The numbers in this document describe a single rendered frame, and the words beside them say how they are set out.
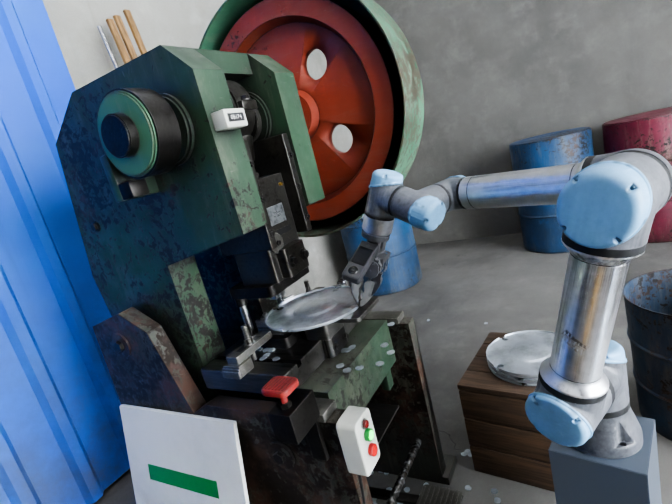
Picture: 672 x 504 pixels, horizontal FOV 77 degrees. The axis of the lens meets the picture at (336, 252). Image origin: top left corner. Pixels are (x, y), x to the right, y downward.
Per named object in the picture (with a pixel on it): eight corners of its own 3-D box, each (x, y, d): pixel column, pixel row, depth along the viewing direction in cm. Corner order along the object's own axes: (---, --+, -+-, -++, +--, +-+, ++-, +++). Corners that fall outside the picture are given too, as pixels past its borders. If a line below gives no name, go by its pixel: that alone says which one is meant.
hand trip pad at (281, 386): (309, 406, 92) (299, 376, 90) (294, 425, 87) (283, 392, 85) (283, 403, 95) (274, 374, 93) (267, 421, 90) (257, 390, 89)
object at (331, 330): (389, 337, 121) (379, 294, 118) (369, 364, 110) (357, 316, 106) (316, 336, 134) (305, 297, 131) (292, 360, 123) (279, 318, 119)
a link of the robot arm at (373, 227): (388, 224, 100) (357, 214, 103) (384, 241, 102) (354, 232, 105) (398, 216, 106) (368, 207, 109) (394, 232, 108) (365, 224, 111)
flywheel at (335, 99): (398, -29, 131) (226, 36, 167) (373, -46, 115) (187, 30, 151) (427, 199, 151) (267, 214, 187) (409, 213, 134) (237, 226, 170)
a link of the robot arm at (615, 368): (638, 389, 92) (633, 333, 88) (616, 425, 84) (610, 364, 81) (579, 375, 101) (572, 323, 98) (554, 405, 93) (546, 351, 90)
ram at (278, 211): (319, 263, 125) (292, 163, 118) (290, 282, 113) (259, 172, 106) (273, 267, 134) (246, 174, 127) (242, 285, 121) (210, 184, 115)
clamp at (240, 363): (278, 345, 121) (268, 313, 119) (240, 379, 107) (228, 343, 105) (262, 345, 124) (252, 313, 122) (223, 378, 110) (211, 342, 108)
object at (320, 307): (334, 332, 102) (333, 329, 102) (245, 332, 117) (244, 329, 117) (380, 286, 126) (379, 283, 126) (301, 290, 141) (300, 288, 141)
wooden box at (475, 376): (616, 424, 155) (607, 338, 147) (607, 506, 126) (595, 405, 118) (502, 405, 179) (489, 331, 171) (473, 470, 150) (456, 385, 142)
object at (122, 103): (319, 138, 140) (308, 82, 136) (155, 172, 85) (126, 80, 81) (277, 148, 149) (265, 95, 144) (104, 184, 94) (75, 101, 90)
